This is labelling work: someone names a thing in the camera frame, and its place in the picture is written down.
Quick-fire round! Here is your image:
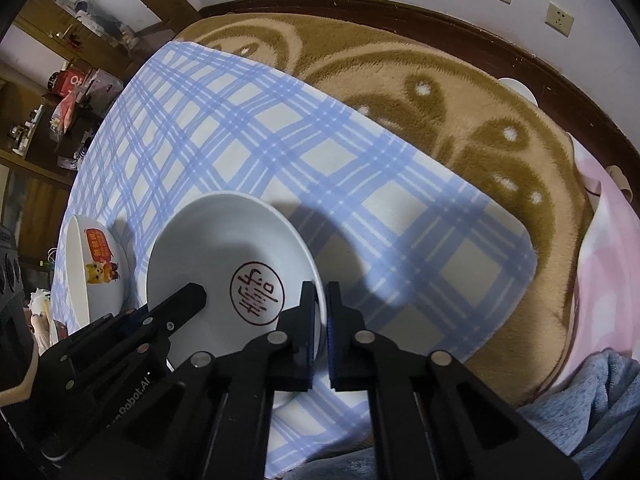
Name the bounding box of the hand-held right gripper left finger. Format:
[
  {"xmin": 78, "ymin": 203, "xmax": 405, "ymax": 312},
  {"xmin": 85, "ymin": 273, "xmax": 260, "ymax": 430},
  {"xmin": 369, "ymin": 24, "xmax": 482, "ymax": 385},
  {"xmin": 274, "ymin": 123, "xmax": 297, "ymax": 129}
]
[{"xmin": 105, "ymin": 281, "xmax": 321, "ymax": 480}]

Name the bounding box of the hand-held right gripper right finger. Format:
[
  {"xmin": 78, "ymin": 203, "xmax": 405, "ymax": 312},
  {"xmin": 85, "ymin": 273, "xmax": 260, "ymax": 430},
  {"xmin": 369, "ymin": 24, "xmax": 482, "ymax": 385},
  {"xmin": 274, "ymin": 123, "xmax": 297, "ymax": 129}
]
[{"xmin": 326, "ymin": 281, "xmax": 583, "ymax": 480}]

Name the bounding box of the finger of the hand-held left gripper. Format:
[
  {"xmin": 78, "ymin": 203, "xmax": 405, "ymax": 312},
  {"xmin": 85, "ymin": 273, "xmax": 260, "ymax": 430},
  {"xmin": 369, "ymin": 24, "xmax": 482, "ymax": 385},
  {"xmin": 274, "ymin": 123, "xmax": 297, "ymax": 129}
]
[
  {"xmin": 135, "ymin": 282, "xmax": 208, "ymax": 356},
  {"xmin": 67, "ymin": 311, "xmax": 151, "ymax": 348}
]

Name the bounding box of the white bowl cartoon print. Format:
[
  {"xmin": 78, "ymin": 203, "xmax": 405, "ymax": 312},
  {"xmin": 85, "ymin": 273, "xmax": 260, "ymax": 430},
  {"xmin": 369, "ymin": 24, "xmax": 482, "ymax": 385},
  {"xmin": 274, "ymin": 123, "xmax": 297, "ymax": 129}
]
[{"xmin": 66, "ymin": 214, "xmax": 130, "ymax": 333}]

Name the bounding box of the white bowl red seal print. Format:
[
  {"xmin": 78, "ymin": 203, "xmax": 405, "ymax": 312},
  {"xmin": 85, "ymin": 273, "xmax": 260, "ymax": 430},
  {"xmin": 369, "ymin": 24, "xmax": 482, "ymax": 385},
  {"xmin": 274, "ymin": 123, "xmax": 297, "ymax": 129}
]
[{"xmin": 146, "ymin": 192, "xmax": 328, "ymax": 396}]

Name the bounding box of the blue plaid cloth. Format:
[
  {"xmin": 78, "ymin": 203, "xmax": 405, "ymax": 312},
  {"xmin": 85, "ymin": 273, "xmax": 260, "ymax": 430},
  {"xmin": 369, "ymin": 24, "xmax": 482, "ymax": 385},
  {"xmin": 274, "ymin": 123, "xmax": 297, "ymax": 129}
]
[{"xmin": 54, "ymin": 42, "xmax": 538, "ymax": 478}]

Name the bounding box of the pink packet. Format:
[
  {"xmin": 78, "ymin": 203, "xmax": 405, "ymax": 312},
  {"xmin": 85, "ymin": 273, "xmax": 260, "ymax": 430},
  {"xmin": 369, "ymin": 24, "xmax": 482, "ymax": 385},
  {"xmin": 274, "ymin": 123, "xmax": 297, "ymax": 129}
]
[{"xmin": 50, "ymin": 92, "xmax": 83, "ymax": 136}]

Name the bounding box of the pink grey box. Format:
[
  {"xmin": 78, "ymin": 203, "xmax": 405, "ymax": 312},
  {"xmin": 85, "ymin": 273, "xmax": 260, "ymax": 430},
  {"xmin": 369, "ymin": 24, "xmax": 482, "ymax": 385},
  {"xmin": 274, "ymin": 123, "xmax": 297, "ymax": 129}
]
[{"xmin": 85, "ymin": 69, "xmax": 123, "ymax": 116}]

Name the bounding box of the red box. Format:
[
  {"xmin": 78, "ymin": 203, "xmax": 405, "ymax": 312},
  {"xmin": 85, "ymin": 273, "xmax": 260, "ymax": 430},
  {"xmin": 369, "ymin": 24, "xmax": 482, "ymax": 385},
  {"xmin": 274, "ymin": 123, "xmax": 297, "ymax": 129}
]
[{"xmin": 50, "ymin": 67, "xmax": 93, "ymax": 98}]

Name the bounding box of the pink blanket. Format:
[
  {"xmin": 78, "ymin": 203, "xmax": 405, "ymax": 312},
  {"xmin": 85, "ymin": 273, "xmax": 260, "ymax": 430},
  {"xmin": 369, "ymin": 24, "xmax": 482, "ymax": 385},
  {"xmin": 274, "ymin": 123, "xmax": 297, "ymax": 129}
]
[{"xmin": 565, "ymin": 132, "xmax": 640, "ymax": 376}]

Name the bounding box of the brown patterned blanket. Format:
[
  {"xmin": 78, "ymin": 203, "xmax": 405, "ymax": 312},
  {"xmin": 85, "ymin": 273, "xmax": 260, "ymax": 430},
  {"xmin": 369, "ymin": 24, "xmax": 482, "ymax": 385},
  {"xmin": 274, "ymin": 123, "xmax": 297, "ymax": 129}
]
[{"xmin": 172, "ymin": 12, "xmax": 596, "ymax": 406}]

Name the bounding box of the white round dish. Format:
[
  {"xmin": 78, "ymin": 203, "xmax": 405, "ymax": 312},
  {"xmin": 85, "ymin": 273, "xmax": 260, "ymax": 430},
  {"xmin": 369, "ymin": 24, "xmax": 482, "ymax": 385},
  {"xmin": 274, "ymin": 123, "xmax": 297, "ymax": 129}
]
[{"xmin": 499, "ymin": 77, "xmax": 538, "ymax": 106}]

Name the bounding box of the wooden cabinet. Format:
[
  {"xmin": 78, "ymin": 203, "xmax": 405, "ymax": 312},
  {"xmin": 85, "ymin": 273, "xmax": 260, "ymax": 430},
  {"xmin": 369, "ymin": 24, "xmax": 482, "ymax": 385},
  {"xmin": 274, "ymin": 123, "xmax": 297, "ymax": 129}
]
[{"xmin": 0, "ymin": 0, "xmax": 201, "ymax": 241}]

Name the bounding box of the dark wooden bed frame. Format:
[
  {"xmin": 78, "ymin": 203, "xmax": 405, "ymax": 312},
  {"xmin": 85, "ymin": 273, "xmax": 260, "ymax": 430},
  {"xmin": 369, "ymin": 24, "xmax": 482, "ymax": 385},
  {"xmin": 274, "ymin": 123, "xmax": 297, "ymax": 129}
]
[{"xmin": 200, "ymin": 0, "xmax": 640, "ymax": 181}]

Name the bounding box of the white power wall socket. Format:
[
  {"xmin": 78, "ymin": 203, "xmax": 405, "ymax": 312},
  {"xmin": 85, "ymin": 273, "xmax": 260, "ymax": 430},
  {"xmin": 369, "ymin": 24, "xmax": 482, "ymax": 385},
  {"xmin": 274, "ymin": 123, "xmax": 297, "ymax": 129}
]
[{"xmin": 544, "ymin": 2, "xmax": 575, "ymax": 37}]

